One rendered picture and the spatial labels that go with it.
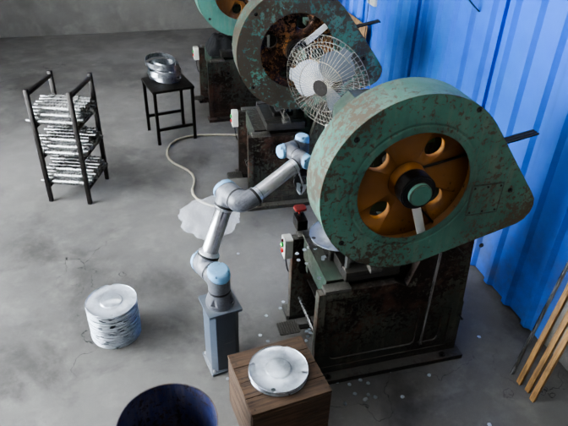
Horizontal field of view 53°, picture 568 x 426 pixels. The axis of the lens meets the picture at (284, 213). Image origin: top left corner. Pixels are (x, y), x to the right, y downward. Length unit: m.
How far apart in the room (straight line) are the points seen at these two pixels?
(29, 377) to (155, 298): 0.87
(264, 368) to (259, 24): 2.13
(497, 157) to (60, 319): 2.69
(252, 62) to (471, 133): 1.88
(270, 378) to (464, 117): 1.47
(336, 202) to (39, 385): 2.00
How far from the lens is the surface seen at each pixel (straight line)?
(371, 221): 2.49
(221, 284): 2.90
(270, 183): 2.80
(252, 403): 2.75
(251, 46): 3.83
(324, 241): 2.94
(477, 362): 3.59
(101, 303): 3.47
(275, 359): 2.87
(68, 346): 3.63
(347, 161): 2.19
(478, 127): 2.40
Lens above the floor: 2.53
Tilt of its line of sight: 34 degrees down
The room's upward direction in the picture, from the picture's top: 2 degrees clockwise
